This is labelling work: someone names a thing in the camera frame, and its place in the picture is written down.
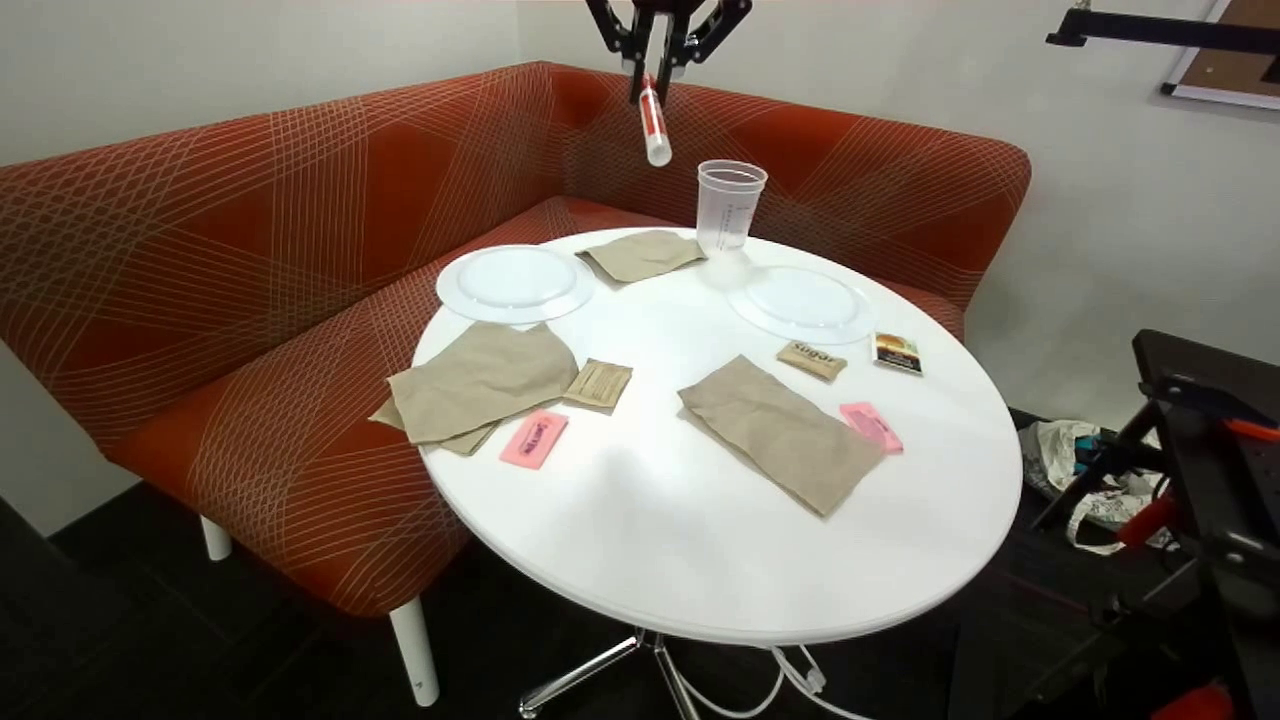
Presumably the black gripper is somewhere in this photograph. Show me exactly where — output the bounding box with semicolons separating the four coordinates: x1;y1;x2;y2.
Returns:
584;0;754;101

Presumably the red marker white cap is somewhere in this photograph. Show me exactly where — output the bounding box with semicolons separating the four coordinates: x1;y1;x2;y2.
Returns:
637;81;676;170

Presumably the clear plastic mug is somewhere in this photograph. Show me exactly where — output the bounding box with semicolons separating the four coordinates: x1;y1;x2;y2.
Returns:
693;154;772;258

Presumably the small brown paper napkin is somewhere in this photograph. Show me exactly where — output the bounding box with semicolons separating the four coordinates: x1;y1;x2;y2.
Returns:
576;226;707;293

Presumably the white plate left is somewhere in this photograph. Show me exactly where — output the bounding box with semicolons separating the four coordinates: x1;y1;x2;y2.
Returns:
433;241;596;332

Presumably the brown sugar packet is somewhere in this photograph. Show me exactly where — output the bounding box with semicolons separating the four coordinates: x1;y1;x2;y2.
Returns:
775;340;850;388
559;357;637;421

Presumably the black orange tea packet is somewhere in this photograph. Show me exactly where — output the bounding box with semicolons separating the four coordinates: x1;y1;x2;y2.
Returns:
867;326;927;381

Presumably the notched brown paper napkin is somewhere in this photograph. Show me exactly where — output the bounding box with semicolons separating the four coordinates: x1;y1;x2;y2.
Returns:
368;320;584;460

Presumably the large brown paper napkin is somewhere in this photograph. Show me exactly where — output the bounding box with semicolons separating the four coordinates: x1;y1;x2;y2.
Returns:
676;352;888;524

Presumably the pink sugar packet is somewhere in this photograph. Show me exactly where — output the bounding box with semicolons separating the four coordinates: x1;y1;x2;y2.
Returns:
495;409;573;473
834;395;908;460

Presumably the orange patterned sofa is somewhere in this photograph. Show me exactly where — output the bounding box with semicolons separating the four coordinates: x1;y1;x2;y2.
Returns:
0;56;1035;713

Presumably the black overhead bar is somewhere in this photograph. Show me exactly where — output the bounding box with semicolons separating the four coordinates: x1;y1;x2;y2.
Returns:
1045;3;1280;56

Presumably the white bag on floor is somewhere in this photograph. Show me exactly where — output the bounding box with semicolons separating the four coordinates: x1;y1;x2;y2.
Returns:
1015;412;1139;498

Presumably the framed cork board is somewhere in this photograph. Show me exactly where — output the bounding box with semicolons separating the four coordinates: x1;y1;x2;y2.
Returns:
1154;0;1280;115

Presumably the white crumpled cloth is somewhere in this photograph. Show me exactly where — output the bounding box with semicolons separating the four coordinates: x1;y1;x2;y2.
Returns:
1063;483;1168;558

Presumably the black orange bar clamp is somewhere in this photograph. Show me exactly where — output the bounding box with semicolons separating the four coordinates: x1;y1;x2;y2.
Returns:
1063;395;1280;550

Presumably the black robot cart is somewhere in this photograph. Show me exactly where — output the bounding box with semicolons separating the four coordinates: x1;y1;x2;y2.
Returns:
951;323;1280;720

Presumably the white cable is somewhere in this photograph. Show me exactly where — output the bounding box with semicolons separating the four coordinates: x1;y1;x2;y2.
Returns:
652;634;872;720

